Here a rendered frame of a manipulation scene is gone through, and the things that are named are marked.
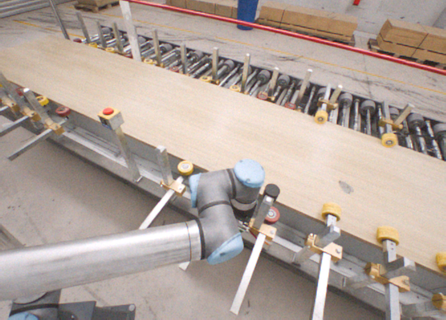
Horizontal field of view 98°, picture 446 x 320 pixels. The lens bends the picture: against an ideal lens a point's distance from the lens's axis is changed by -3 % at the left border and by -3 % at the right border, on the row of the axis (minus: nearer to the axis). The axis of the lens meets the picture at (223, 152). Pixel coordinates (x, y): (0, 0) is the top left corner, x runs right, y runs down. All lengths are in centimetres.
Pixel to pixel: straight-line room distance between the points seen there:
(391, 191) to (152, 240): 125
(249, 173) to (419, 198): 113
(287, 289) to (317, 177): 99
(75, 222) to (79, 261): 177
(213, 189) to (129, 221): 158
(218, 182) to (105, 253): 29
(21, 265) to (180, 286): 140
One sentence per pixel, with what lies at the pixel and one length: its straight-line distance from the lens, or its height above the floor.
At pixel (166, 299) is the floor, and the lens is 181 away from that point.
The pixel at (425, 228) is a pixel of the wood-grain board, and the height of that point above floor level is 90.
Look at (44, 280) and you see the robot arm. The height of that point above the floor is 137.
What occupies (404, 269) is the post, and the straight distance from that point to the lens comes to 96.
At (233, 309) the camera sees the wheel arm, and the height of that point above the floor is 86.
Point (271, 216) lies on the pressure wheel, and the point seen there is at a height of 90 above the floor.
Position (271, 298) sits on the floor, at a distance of 185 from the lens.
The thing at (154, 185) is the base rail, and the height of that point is 70.
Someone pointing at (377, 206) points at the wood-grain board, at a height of 90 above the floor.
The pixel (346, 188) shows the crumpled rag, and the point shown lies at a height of 91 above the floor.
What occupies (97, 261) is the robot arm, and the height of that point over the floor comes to 136.
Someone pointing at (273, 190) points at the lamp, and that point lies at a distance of 82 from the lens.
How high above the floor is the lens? 178
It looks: 48 degrees down
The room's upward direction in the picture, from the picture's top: 5 degrees clockwise
